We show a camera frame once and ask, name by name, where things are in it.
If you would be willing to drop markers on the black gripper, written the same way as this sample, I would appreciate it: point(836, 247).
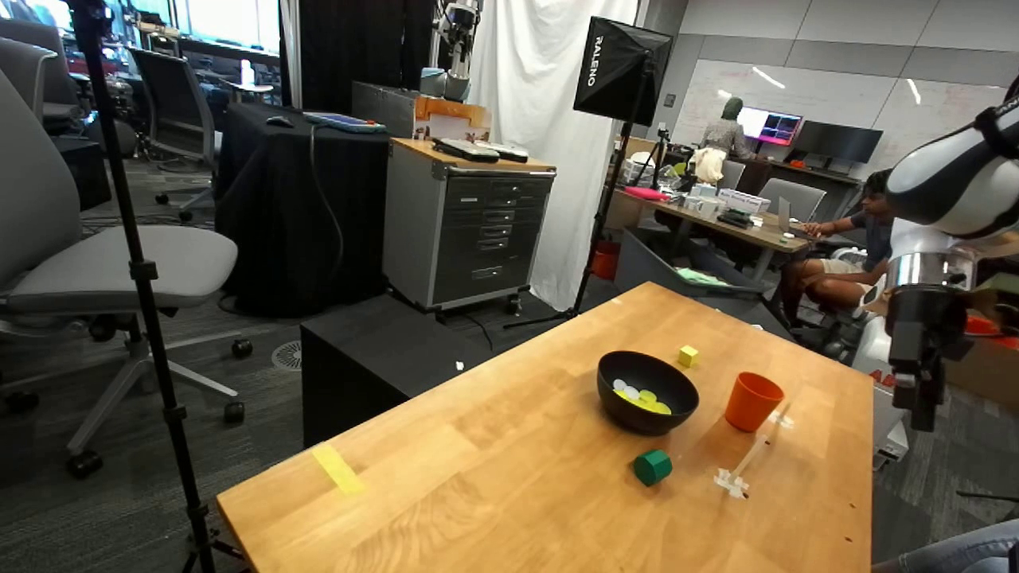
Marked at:
point(928, 328)

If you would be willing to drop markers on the orange plastic cup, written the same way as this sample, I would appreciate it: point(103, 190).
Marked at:
point(754, 404)

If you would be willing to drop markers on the white and yellow small pieces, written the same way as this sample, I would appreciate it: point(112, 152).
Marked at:
point(641, 398)

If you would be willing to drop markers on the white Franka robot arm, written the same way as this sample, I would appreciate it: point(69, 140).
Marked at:
point(958, 187)

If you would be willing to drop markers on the black bowl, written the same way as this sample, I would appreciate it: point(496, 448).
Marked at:
point(648, 422)

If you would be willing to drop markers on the seated person in dark shirt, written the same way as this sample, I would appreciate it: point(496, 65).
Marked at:
point(840, 274)

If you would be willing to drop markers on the white tape marker with stick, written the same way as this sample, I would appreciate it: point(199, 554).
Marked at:
point(731, 485)

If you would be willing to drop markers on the yellow toy block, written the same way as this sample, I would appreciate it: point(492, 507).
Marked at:
point(688, 358)

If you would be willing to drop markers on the cluttered wooden desk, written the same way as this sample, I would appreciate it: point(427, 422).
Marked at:
point(734, 225)

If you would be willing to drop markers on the black wide monitor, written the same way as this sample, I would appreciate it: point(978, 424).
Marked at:
point(840, 144)

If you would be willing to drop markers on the green toy block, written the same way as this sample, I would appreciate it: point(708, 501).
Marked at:
point(655, 468)

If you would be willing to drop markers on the red bucket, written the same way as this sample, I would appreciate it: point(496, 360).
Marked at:
point(607, 261)

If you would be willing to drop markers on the black softbox light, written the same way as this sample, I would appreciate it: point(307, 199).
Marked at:
point(622, 69)

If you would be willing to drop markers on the white curtain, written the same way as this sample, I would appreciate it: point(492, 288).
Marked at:
point(531, 128)

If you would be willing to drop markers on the grey drawer cabinet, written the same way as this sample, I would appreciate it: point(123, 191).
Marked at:
point(466, 234)

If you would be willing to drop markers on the black low platform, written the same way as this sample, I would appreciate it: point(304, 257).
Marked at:
point(392, 345)

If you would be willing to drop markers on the orange wooden box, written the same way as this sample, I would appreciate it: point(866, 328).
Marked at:
point(449, 116)

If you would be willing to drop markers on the yellow tape strip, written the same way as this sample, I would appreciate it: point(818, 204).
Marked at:
point(339, 468)

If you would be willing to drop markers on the black backdrop panel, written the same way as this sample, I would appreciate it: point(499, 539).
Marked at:
point(362, 50)

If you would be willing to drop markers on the black cloth covered table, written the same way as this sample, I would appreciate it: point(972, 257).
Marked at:
point(287, 211)

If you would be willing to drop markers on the dark office chair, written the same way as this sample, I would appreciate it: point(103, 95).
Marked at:
point(177, 105)

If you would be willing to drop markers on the light grey office chair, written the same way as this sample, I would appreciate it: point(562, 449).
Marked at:
point(108, 266)

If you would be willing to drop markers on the black camera tripod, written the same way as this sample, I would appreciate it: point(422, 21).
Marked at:
point(146, 296)

